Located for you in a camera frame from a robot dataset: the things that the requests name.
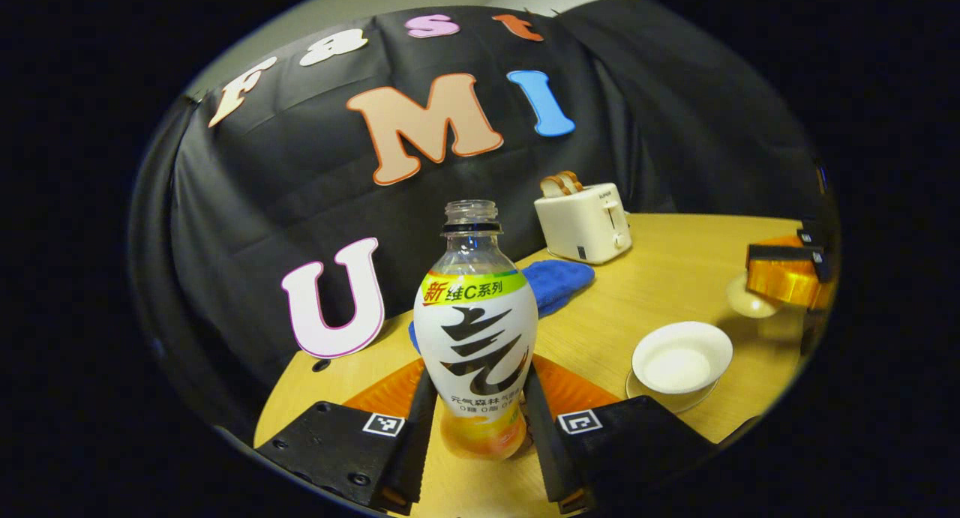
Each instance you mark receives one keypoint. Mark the blue towel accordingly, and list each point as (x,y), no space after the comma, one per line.
(559,282)

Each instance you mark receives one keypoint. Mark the clear water bottle white label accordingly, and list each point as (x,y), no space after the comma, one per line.
(476,330)

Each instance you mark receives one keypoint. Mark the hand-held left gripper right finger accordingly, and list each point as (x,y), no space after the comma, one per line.
(540,443)

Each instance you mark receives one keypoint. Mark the black backdrop cloth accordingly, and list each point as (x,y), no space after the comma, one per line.
(262,203)

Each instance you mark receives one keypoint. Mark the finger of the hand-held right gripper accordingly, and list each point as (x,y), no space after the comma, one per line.
(810,237)
(784,282)

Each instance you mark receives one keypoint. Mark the cream saucer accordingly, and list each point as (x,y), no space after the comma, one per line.
(675,405)

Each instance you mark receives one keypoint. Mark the toast slice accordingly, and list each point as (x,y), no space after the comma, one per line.
(553,187)
(574,179)

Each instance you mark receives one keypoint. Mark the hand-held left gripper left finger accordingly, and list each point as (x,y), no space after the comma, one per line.
(420,443)

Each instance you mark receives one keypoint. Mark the white toaster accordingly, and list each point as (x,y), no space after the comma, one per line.
(585,226)

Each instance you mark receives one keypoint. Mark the cream teacup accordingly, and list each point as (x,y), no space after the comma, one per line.
(679,357)

